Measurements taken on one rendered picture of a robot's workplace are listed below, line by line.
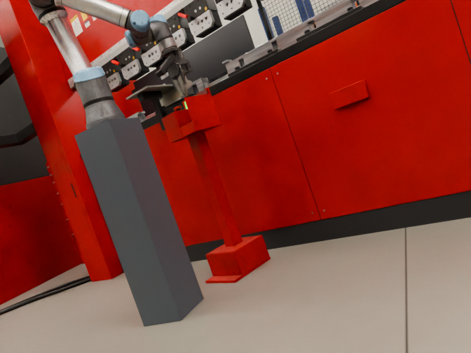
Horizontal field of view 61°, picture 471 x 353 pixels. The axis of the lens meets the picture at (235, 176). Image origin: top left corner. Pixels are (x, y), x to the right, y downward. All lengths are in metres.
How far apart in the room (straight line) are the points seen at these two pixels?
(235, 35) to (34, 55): 1.34
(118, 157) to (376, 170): 1.02
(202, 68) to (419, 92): 1.66
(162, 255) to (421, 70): 1.17
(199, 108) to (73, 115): 1.41
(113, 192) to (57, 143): 1.43
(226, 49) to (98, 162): 1.48
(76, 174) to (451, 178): 2.21
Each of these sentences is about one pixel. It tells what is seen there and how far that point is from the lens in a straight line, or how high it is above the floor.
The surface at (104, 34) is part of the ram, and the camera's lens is 2.75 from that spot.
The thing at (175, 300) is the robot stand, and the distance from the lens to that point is 1.53.
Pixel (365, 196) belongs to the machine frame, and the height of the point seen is 0.16.
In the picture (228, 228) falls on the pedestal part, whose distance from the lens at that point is 1.81.
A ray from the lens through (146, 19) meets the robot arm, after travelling 1.69.
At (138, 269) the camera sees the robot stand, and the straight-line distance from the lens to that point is 1.56.
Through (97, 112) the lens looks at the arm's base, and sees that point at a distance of 1.57.
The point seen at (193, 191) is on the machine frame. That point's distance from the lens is 2.23.
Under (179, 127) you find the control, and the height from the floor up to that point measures 0.71.
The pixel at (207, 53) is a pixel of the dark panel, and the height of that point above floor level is 1.24.
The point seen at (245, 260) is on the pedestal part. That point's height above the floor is 0.06.
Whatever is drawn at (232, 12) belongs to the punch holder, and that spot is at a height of 1.17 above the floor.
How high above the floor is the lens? 0.50
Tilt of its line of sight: 2 degrees down
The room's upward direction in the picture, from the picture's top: 19 degrees counter-clockwise
